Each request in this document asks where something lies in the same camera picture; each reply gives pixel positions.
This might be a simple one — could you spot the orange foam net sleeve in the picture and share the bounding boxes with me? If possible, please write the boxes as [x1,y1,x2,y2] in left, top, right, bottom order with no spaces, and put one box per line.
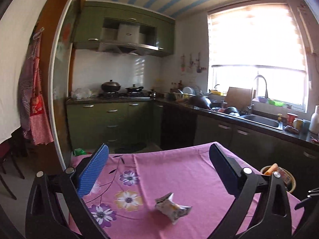
[263,164,278,175]

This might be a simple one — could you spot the red white milk carton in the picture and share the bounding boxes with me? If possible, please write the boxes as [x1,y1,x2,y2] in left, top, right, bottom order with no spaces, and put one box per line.
[277,167,292,186]

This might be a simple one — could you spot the white snack wrapper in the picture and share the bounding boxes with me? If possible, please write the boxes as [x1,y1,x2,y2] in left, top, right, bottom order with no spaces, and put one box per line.
[155,193,192,224]

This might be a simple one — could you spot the yellow rimmed trash bin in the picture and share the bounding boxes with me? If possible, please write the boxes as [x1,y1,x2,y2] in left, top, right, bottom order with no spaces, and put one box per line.
[260,164,296,194]

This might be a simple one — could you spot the steel kitchen sink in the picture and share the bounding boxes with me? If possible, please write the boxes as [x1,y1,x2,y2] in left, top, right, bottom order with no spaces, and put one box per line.
[241,114,283,131]

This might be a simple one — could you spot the green lower kitchen cabinets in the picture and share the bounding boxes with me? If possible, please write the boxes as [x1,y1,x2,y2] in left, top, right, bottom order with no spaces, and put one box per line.
[67,99,153,151]

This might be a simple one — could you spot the dark counter base cabinets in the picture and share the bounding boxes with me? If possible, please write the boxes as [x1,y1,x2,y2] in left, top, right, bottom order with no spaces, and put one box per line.
[153,100,318,199]

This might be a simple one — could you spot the red checkered apron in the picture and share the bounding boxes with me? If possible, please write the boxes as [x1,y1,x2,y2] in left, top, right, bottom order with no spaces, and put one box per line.
[18,28,53,145]

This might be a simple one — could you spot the pink floral tablecloth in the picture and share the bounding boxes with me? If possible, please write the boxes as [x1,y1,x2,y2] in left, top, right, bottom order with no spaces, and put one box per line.
[67,141,306,239]

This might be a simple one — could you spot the white thermos jug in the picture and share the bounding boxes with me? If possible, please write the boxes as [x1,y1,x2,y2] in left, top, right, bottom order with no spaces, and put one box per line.
[309,105,319,135]

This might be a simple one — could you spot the yellow mug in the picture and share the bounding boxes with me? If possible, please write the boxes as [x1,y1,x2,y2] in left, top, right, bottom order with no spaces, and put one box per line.
[292,118,303,131]

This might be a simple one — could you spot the red mug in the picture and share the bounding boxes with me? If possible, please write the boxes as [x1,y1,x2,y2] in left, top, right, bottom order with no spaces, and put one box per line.
[287,112,298,126]

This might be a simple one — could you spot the wooden cutting board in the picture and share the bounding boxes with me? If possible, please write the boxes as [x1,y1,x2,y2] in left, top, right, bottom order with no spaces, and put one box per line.
[225,87,252,111]

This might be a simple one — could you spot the curved steel faucet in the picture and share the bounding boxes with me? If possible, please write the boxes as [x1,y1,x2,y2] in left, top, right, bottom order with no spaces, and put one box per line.
[255,74,269,99]

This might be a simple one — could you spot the black wok on counter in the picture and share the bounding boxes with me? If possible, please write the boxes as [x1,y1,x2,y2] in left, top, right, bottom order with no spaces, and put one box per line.
[189,96,212,110]

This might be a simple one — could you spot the black wok with lid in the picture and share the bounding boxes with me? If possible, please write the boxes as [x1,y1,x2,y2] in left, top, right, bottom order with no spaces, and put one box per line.
[101,79,121,93]

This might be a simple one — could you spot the black pan with lid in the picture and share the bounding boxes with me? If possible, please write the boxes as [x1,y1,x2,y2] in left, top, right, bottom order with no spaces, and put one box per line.
[126,84,144,93]

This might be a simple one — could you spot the glass sliding door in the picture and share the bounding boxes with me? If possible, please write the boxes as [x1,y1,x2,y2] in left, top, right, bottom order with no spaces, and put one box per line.
[48,0,81,170]

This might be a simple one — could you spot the steel range hood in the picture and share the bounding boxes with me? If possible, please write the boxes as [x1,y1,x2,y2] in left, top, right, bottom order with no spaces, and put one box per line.
[98,23,159,56]

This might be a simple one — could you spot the green upper wall cabinets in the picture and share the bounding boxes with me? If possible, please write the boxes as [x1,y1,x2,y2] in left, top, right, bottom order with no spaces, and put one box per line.
[74,1,175,57]

